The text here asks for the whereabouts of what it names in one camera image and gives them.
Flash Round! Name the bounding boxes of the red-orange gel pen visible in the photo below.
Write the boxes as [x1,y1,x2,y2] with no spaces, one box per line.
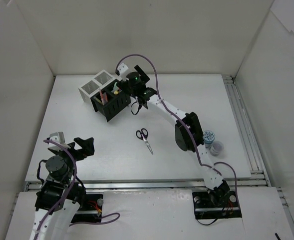
[99,90,105,105]

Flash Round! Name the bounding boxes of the black handled scissors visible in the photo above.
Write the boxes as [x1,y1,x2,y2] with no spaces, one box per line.
[136,128,154,155]

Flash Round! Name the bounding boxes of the clear jar of rubber bands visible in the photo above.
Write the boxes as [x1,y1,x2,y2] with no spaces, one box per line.
[210,141,224,156]

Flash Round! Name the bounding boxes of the green highlighter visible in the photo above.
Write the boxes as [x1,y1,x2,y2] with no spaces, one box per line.
[113,82,119,91]

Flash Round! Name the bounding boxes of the purple gel pen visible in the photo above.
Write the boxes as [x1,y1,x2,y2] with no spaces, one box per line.
[103,92,108,104]

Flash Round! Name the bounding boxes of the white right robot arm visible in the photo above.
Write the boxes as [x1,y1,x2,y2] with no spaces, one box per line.
[115,63,230,206]

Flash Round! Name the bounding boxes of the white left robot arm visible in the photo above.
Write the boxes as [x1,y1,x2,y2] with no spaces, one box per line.
[29,132,95,240]

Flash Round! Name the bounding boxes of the black mesh double container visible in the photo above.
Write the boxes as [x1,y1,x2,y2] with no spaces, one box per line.
[91,79,131,122]

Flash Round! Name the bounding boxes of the white mesh double container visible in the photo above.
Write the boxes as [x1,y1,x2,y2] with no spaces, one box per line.
[78,70,114,104]

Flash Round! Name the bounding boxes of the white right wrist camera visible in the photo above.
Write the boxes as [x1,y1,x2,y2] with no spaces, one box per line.
[115,63,131,81]

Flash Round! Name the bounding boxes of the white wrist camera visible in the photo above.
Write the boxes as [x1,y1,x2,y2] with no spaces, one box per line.
[47,131,69,151]
[115,63,131,81]

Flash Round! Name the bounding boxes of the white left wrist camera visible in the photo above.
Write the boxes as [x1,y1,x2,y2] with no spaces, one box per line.
[47,131,69,151]

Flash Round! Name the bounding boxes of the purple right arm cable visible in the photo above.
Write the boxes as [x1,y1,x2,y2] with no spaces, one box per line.
[115,54,238,201]

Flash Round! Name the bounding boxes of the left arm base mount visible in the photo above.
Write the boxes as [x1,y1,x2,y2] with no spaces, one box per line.
[71,193,103,224]

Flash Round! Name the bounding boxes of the aluminium front rail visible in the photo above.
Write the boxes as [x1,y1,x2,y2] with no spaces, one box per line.
[24,177,270,192]

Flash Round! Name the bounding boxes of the aluminium side rail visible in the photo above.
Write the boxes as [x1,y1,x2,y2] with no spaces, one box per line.
[221,74,294,240]

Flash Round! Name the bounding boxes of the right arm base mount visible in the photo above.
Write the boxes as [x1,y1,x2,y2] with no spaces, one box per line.
[192,190,242,221]

